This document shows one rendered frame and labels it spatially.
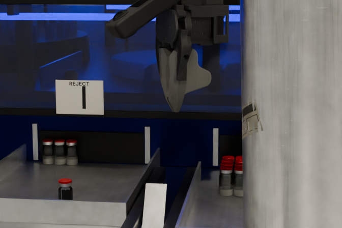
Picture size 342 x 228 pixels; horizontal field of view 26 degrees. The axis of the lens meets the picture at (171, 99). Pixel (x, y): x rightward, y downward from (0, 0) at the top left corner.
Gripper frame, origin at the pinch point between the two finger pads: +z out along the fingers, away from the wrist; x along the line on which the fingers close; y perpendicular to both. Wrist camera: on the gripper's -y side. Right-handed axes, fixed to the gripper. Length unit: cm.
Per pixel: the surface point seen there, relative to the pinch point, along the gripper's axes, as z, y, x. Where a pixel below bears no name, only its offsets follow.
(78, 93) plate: 2.2, -4.8, 28.7
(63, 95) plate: 2.7, -7.1, 30.1
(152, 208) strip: 14.4, -3.7, -2.1
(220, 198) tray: 16.8, 11.2, 5.8
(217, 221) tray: 16.9, 5.6, -3.7
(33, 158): 16.1, -10.0, 41.1
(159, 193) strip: 12.4, -2.4, -1.4
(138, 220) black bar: 15.4, -6.1, -3.0
